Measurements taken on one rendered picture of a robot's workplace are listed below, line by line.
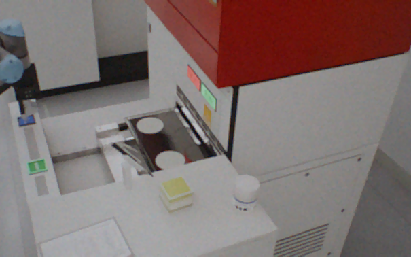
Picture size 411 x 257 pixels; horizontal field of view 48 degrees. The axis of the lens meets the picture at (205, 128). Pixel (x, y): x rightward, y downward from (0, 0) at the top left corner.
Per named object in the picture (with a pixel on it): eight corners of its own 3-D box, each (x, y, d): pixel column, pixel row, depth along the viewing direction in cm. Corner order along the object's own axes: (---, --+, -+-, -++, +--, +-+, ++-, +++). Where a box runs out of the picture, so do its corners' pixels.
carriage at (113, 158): (116, 133, 179) (115, 127, 177) (146, 196, 152) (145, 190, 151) (95, 137, 176) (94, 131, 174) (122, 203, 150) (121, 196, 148)
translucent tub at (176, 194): (181, 191, 139) (182, 174, 135) (193, 208, 134) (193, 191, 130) (158, 198, 136) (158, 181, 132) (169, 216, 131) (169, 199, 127)
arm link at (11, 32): (-12, 22, 142) (14, 14, 147) (-4, 54, 148) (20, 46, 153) (1, 30, 138) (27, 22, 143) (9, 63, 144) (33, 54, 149)
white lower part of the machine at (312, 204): (257, 168, 295) (275, 52, 247) (336, 269, 236) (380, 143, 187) (151, 196, 271) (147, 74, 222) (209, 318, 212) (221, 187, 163)
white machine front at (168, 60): (153, 73, 222) (151, -9, 199) (229, 184, 164) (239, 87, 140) (147, 74, 221) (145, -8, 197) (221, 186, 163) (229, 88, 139)
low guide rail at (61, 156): (179, 131, 187) (179, 125, 185) (181, 134, 185) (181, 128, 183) (51, 160, 169) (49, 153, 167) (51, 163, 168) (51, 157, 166)
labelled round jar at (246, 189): (248, 195, 139) (252, 171, 133) (260, 211, 134) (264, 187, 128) (227, 201, 137) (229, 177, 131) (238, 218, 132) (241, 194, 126)
